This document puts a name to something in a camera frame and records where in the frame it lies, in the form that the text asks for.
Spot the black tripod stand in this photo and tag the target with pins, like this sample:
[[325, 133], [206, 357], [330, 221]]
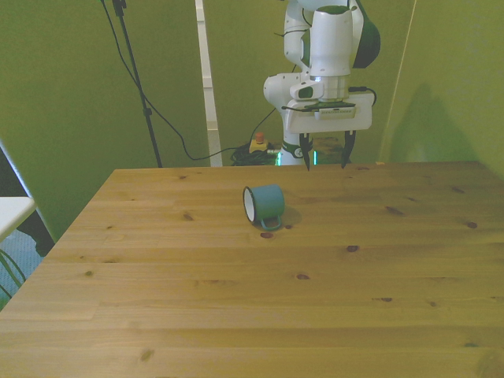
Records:
[[136, 75]]

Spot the white side table top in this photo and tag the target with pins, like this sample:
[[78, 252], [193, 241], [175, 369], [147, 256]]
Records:
[[13, 210]]

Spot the teal enamel mug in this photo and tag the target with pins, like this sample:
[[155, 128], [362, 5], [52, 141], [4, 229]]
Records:
[[267, 201]]

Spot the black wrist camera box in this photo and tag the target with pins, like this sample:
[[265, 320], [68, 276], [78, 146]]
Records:
[[334, 112]]

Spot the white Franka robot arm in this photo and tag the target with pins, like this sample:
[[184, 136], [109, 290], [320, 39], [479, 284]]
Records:
[[330, 39]]

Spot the grey slanted frame bar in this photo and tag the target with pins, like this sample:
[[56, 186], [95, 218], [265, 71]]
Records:
[[17, 169]]

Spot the yellow emergency stop button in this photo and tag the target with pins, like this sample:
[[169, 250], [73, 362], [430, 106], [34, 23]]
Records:
[[258, 145]]

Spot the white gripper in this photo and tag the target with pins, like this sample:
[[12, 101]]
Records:
[[362, 114]]

